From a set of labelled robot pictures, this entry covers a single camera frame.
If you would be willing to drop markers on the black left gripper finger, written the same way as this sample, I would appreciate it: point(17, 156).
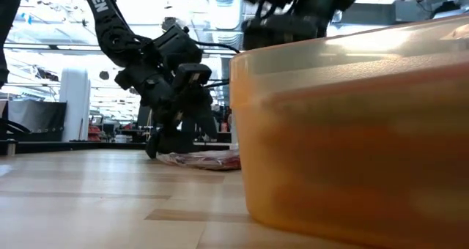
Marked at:
point(190, 135)
point(153, 146)

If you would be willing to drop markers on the pale red popcorn bag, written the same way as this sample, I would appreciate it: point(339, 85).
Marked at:
point(209, 160)

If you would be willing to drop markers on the black computer monitor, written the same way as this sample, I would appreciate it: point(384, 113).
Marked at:
point(144, 115)

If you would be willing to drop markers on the round black ceiling fixture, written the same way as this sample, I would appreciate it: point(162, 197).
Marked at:
point(104, 75)

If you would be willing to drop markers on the red background items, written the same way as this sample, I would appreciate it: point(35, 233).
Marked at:
point(94, 133)

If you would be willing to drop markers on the white building pillar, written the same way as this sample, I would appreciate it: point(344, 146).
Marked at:
point(75, 106)

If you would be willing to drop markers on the black curtain panel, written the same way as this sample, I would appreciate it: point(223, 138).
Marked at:
point(36, 119)

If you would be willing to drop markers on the long ceiling light bar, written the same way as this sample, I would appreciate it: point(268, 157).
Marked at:
point(44, 46)

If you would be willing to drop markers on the orange translucent plastic basket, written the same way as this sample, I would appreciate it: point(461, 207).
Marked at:
point(359, 139)

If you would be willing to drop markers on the dark ceiling object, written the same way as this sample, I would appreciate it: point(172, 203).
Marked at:
point(447, 8)

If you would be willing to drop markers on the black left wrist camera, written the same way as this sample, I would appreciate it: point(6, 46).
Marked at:
point(192, 76)

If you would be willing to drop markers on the black table rail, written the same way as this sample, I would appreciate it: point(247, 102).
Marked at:
point(73, 146)

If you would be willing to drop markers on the silver metal post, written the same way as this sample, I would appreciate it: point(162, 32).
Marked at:
point(11, 147)

